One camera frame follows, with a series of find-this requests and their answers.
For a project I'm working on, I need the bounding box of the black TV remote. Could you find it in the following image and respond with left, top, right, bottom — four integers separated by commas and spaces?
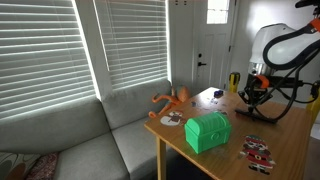
234, 108, 278, 125

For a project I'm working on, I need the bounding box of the red patterned cushion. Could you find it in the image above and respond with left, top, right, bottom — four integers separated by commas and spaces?
25, 152, 60, 180

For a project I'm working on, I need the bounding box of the green treasure chest box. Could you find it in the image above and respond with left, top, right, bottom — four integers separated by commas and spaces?
184, 111, 233, 155

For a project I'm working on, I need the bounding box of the snowman sticker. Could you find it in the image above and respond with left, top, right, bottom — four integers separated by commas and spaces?
159, 109, 187, 128

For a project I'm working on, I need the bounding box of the patterned cream cushion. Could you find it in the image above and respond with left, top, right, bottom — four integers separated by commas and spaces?
0, 151, 41, 180

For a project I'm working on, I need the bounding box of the narrow white window blind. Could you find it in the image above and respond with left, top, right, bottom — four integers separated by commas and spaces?
93, 0, 169, 91

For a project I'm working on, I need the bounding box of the yellow black post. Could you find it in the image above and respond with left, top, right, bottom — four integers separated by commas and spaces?
228, 71, 241, 94
305, 79, 320, 125

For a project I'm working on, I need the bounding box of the white door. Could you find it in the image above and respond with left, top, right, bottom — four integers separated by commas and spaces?
191, 0, 238, 95

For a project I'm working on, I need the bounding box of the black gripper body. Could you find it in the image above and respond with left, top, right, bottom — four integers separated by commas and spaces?
245, 73, 268, 101

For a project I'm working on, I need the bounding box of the wooden table leg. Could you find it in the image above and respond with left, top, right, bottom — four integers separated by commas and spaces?
155, 136, 167, 180

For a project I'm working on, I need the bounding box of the pirate Santa sticker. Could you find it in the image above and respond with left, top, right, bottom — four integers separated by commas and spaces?
239, 134, 277, 176

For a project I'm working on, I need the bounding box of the wide white window blind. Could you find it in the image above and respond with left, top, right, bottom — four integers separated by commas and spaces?
0, 0, 98, 121

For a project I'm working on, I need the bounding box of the grey sofa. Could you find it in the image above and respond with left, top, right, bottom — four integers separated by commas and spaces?
0, 78, 178, 180

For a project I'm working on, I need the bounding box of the orange octopus plush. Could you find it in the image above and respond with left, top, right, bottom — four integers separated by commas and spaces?
148, 84, 192, 120

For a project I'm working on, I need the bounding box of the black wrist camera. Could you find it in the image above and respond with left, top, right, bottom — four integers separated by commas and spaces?
266, 76, 304, 89

